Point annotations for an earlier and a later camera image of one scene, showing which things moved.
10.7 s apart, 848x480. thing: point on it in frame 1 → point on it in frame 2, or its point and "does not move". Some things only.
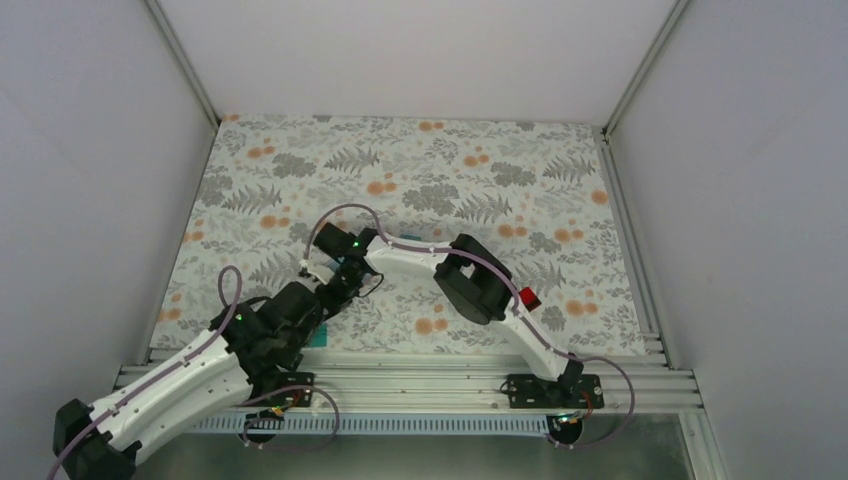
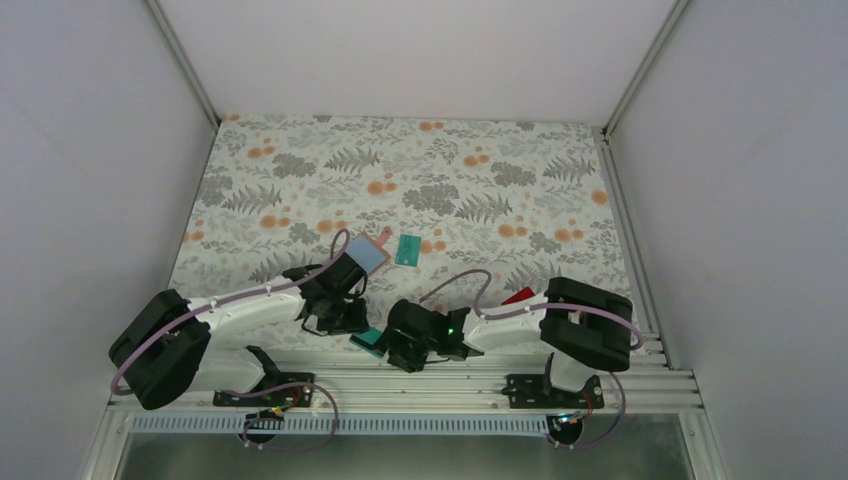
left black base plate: [285, 380] does not move
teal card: [320, 338] → [369, 341]
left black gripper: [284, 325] → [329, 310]
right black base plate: [528, 391] does not move
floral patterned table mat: [538, 198] does not move
